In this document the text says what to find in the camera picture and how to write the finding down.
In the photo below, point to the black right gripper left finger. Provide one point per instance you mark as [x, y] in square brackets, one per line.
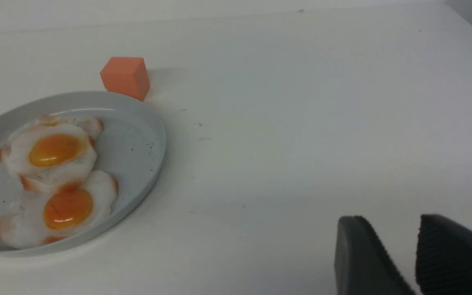
[362, 265]

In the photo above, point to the grey egg plate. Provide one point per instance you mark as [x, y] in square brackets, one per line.
[132, 148]

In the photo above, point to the fried egg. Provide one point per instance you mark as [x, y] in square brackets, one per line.
[52, 154]
[37, 219]

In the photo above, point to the orange cube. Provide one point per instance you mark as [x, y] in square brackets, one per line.
[126, 76]

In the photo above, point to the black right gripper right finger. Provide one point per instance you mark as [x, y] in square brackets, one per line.
[443, 263]

